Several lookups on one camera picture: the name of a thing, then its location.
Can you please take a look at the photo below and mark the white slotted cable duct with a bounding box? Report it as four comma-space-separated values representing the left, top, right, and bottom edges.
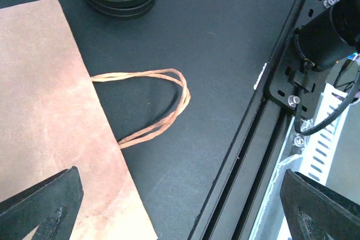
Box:
250, 82, 349, 240

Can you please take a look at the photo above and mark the brown paper bag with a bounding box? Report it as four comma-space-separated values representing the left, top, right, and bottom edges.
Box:
0, 0, 192, 240

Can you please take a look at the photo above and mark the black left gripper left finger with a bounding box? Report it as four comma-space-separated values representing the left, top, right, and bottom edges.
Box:
1, 166, 84, 239

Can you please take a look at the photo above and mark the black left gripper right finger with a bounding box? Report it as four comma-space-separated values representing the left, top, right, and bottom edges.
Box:
280, 169, 359, 239

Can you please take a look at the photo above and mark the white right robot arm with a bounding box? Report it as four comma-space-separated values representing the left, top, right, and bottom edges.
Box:
294, 0, 359, 72

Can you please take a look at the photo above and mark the black front aluminium rail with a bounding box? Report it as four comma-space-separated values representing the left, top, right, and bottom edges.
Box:
189, 0, 305, 239

